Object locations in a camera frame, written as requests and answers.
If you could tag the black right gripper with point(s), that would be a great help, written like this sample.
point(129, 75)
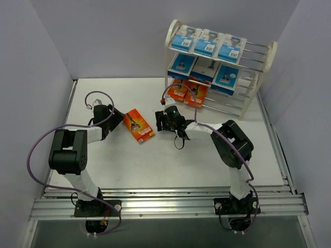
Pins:
point(159, 121)

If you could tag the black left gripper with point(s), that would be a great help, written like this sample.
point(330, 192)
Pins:
point(115, 119)

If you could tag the orange Gillette Fusion5 box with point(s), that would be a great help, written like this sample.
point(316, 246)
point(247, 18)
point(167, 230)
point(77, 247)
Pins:
point(196, 96)
point(137, 126)
point(179, 89)

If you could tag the grey Harry's box blue razor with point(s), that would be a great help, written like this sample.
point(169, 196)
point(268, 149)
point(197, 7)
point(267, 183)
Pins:
point(204, 70)

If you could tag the clear Gillette blister pack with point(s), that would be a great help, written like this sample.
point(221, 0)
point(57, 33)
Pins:
point(208, 42)
point(185, 38)

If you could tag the white Gillette Skinguard razor pack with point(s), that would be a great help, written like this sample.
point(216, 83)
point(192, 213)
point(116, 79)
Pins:
point(231, 48)

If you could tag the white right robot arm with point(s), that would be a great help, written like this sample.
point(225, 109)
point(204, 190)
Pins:
point(232, 144)

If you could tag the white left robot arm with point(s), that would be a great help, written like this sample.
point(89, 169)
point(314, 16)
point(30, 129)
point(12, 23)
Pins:
point(68, 154)

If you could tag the cream metal-rod shelf rack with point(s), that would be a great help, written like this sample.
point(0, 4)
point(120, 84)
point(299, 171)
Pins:
point(254, 66)

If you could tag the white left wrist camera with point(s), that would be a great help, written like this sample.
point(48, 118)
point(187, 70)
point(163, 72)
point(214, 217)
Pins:
point(96, 103)

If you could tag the aluminium mounting rail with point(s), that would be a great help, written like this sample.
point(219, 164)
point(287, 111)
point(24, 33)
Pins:
point(170, 203)

